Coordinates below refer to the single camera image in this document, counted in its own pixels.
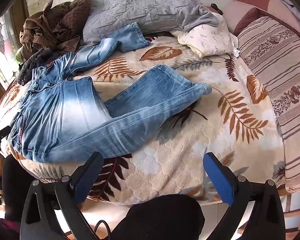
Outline leaf pattern fleece blanket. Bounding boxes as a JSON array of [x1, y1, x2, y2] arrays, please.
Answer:
[[0, 31, 286, 207]]

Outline brown jacket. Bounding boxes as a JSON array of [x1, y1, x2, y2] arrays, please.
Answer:
[[19, 0, 90, 62]]

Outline grey quilted pillow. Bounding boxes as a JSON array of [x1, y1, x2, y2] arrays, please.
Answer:
[[83, 0, 219, 46]]

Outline light blue denim jeans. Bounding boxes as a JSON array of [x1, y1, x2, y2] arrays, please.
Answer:
[[8, 23, 211, 163]]

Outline white patterned pillow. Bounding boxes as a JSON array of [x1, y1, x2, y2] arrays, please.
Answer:
[[170, 12, 240, 58]]

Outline dark grey denim garment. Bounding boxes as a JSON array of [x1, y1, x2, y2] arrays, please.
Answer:
[[17, 48, 60, 86]]

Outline striped floral bed cover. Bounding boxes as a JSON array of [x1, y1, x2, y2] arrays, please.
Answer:
[[238, 16, 300, 192]]

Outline black small object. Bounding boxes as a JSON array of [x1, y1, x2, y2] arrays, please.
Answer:
[[210, 3, 223, 15]]

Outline grey cloth on headboard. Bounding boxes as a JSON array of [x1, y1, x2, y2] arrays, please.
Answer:
[[280, 0, 300, 23]]

